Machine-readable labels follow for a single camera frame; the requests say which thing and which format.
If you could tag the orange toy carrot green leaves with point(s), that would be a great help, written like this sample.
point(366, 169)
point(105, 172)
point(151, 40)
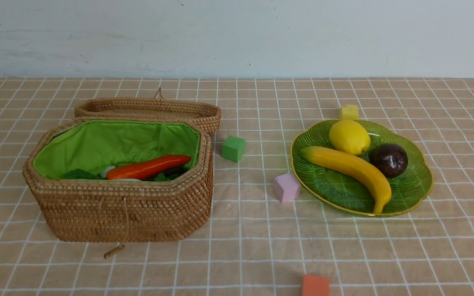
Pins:
point(134, 170)

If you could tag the white toy radish green leaves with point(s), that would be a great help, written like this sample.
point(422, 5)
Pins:
point(164, 176)

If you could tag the yellow toy banana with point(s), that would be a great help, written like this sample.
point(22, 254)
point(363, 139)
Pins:
point(355, 167)

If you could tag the woven wicker basket green lining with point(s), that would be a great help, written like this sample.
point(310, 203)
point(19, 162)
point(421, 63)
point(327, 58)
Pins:
point(122, 211)

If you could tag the pink foam cube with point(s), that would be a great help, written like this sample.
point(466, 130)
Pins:
point(286, 188)

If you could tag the dark purple toy mangosteen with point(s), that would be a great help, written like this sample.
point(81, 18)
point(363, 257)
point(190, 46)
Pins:
point(390, 159)

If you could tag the yellow toy lemon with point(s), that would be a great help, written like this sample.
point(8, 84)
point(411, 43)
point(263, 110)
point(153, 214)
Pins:
point(349, 137)

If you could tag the orange foam cube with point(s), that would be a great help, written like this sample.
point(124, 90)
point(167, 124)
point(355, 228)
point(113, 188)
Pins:
point(313, 285)

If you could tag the yellow foam cube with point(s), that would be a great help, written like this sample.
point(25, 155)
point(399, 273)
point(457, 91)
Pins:
point(349, 112)

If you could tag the green glass leaf plate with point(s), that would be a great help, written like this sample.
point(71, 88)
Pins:
point(352, 184)

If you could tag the green foam cube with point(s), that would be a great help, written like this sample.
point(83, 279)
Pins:
point(233, 148)

